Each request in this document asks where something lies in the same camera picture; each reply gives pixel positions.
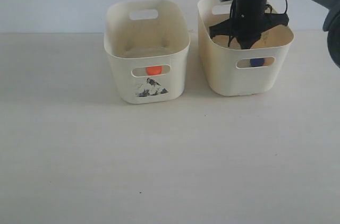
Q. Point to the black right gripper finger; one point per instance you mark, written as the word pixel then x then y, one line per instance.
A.
pixel 247 43

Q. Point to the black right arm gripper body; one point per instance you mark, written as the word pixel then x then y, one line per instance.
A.
pixel 248 19

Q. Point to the orange ball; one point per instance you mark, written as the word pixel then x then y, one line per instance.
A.
pixel 154 70

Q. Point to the blue ball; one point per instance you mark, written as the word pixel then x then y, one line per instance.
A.
pixel 257 62

